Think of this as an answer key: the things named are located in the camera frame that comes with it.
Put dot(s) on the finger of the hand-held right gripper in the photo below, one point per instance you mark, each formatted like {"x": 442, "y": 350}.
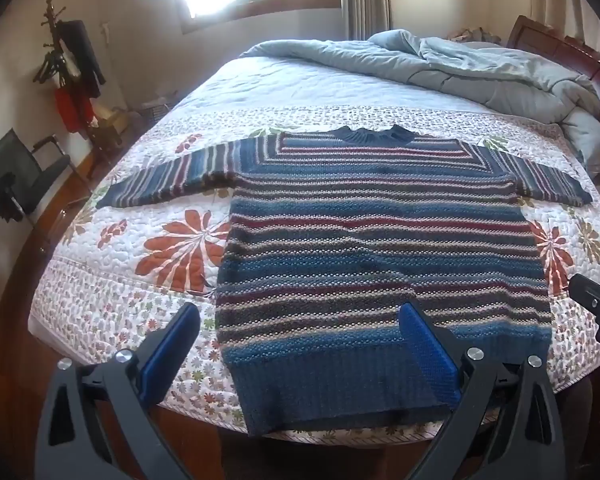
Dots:
{"x": 592, "y": 295}

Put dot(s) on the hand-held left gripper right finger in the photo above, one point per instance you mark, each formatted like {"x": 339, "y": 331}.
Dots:
{"x": 425, "y": 345}

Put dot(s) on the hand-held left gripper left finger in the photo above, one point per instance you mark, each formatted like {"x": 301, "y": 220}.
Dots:
{"x": 172, "y": 355}

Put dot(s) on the striped knit sweater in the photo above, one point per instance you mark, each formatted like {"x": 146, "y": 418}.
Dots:
{"x": 370, "y": 240}

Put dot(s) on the floral quilted bedspread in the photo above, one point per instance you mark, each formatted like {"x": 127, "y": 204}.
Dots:
{"x": 145, "y": 240}

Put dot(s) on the tan box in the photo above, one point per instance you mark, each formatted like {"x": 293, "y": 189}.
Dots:
{"x": 114, "y": 120}

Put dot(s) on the black chair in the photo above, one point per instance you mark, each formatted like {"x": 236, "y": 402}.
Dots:
{"x": 20, "y": 160}

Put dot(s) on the grey duvet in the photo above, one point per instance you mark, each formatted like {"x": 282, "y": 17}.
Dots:
{"x": 480, "y": 70}

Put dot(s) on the red hanging garment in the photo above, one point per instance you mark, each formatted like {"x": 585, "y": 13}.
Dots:
{"x": 72, "y": 110}

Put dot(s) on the wooden headboard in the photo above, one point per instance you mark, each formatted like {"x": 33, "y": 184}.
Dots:
{"x": 535, "y": 35}

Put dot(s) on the black hanging garment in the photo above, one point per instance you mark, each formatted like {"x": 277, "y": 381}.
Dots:
{"x": 82, "y": 55}

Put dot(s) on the wooden coat rack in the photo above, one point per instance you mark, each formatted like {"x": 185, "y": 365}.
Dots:
{"x": 50, "y": 20}

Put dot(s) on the wooden bed frame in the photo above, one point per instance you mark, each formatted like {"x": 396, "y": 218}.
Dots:
{"x": 10, "y": 320}

